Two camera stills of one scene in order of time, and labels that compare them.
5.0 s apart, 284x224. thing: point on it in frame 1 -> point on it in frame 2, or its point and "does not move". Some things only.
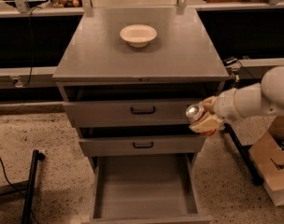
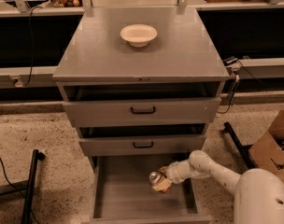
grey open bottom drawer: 147,189 does not move
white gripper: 224,106 -> 173,173
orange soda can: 195,111 -> 156,178
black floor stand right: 248,157 does not move
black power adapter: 230,61 does not move
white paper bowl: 138,35 does not move
